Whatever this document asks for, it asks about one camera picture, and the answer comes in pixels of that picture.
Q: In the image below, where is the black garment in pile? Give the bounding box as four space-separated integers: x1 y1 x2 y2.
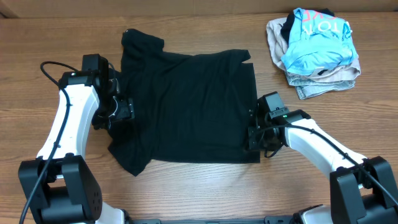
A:
280 8 335 44

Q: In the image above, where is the light blue printed t-shirt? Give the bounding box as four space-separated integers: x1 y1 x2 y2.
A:
281 8 358 76

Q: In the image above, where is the black t-shirt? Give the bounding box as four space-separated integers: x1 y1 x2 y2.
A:
108 29 260 175

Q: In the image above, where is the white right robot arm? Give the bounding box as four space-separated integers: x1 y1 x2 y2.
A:
248 91 397 224

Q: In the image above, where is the beige folded garment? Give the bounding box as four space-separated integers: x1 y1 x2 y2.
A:
266 18 361 86

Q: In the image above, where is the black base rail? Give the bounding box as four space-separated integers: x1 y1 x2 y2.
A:
130 215 295 224

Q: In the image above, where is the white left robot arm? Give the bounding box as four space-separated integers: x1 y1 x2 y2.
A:
18 54 135 224

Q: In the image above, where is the grey denim folded garment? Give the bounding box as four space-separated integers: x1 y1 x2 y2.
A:
285 72 356 100

